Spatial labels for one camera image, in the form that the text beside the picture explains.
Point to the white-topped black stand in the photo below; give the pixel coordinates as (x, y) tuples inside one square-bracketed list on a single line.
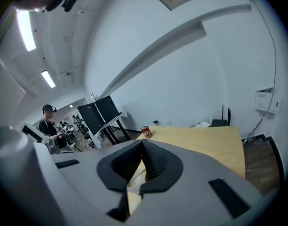
[(110, 128)]

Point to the long ceiling light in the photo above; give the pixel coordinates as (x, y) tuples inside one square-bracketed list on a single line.
[(48, 79), (26, 29)]

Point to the red drink can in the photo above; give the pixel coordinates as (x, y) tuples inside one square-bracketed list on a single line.
[(147, 132)]

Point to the black wall plug adapter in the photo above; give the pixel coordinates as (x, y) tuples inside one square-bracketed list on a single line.
[(156, 122)]

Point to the white cardboard box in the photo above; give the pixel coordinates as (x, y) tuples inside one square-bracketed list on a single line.
[(202, 125)]

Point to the black router with antennas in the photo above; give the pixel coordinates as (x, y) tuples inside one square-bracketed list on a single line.
[(219, 122)]

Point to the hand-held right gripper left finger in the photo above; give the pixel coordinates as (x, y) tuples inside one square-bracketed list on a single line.
[(87, 173)]

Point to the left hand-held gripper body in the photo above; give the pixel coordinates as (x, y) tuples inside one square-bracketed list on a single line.
[(33, 133)]

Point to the white wall junction box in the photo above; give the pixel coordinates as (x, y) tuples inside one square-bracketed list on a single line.
[(266, 100)]

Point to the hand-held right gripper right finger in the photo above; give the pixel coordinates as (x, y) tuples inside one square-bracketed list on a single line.
[(200, 173)]

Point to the white cup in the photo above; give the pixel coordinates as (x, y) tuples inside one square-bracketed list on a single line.
[(134, 185)]

